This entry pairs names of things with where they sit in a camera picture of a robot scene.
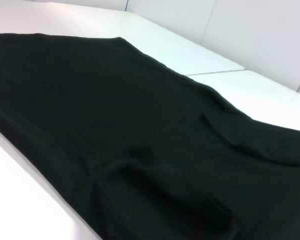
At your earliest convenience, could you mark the black shirt with white print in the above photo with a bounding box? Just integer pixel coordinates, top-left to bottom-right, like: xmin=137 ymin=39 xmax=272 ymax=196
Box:
xmin=0 ymin=32 xmax=300 ymax=240

